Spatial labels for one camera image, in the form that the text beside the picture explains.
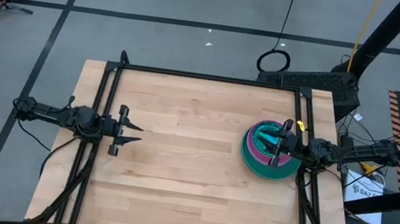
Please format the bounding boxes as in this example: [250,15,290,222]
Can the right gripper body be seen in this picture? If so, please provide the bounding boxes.
[269,117,315,172]

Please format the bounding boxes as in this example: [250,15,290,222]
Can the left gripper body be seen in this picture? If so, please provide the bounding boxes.
[95,101,131,158]

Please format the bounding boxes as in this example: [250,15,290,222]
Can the green transparent plastic plate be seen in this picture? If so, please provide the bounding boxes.
[250,123,289,158]

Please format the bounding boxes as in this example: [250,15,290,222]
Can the hot pink plastic plate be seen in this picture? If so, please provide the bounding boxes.
[242,117,299,170]

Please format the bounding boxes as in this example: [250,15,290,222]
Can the teal plastic plate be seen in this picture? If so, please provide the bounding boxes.
[236,117,307,185]

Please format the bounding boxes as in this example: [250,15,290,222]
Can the yellow plug connector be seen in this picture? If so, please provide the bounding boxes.
[354,159,380,179]

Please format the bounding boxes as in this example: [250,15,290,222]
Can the white printed sign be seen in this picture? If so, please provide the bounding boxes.
[339,168,389,224]

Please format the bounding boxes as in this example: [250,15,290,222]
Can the black metal beam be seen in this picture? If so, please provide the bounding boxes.
[342,173,400,221]

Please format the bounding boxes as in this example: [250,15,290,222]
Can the black slanted pole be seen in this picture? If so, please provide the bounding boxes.
[330,0,400,86]

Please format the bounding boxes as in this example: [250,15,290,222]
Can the black tripod stand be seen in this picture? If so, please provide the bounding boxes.
[0,0,36,31]

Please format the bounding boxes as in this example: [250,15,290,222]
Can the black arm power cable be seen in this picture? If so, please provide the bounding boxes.
[8,117,81,183]

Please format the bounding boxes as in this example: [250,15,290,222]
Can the black coiled floor cable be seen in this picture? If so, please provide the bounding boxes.
[254,0,300,77]

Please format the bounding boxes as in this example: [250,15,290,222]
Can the black aluminium table frame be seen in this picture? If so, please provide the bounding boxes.
[31,41,374,224]

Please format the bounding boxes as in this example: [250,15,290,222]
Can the yellow hanging cable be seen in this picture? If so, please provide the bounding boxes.
[345,0,383,77]

